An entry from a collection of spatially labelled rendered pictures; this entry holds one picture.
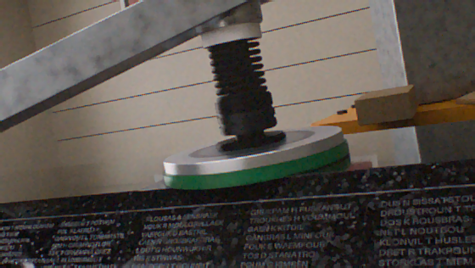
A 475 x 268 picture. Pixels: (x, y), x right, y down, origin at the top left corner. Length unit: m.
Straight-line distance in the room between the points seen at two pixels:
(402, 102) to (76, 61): 0.66
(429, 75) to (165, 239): 0.86
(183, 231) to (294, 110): 6.67
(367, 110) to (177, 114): 7.09
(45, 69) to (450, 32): 0.95
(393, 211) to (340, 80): 6.49
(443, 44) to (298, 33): 5.87
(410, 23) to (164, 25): 0.80
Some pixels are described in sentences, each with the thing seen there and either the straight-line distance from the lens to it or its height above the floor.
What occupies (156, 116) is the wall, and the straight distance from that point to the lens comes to 8.32.
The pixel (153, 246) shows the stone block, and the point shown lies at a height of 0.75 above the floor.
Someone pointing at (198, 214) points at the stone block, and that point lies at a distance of 0.58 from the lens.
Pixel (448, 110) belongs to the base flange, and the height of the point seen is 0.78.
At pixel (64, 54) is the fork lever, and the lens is 0.60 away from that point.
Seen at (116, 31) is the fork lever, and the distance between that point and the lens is 0.59.
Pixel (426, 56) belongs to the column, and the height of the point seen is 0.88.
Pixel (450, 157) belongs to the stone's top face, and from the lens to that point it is 0.53.
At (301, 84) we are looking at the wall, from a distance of 7.15.
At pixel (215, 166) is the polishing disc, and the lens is 0.55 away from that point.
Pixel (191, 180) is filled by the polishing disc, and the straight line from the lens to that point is 0.57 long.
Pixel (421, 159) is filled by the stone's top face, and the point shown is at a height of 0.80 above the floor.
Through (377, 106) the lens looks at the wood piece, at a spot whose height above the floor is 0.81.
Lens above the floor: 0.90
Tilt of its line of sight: 3 degrees down
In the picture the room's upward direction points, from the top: 11 degrees counter-clockwise
